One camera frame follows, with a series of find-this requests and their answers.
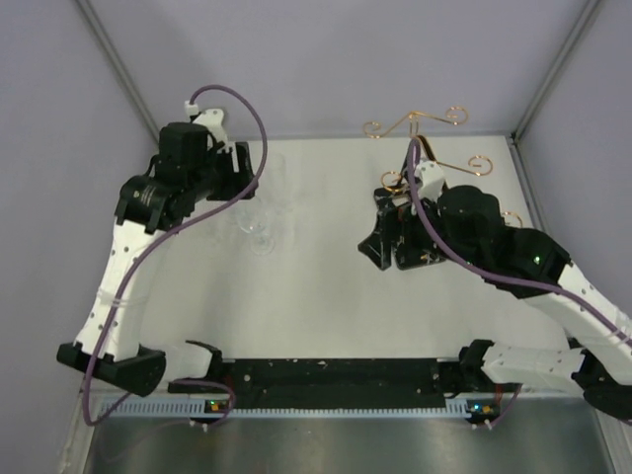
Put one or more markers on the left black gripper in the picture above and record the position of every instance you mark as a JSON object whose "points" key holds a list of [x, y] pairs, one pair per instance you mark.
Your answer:
{"points": [[236, 182]]}

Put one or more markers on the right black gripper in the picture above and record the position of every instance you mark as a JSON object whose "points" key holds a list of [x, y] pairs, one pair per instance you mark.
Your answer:
{"points": [[374, 264]]}

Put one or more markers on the clear wine glass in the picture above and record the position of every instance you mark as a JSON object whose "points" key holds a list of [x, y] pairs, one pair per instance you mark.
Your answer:
{"points": [[281, 185], [253, 218]]}

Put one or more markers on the clear wine glass back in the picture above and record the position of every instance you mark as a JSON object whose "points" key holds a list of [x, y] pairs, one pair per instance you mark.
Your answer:
{"points": [[281, 185]]}

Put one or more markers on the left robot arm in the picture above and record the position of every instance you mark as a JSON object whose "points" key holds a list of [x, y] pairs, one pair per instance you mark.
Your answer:
{"points": [[194, 162]]}

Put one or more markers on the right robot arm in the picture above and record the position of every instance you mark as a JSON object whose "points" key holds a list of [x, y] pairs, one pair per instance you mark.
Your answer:
{"points": [[464, 225]]}

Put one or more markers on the black marble rack base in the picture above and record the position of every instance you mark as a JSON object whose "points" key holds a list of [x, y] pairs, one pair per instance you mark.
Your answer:
{"points": [[390, 197]]}

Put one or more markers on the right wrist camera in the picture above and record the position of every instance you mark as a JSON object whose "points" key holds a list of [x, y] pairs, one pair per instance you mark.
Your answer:
{"points": [[430, 180]]}

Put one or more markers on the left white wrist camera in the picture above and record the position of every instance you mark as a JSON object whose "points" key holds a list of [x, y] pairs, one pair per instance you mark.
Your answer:
{"points": [[213, 120]]}

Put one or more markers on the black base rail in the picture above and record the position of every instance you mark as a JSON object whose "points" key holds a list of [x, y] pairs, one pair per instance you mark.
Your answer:
{"points": [[353, 383]]}

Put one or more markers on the white cable duct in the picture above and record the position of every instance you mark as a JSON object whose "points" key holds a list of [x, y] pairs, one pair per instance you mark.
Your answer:
{"points": [[205, 408]]}

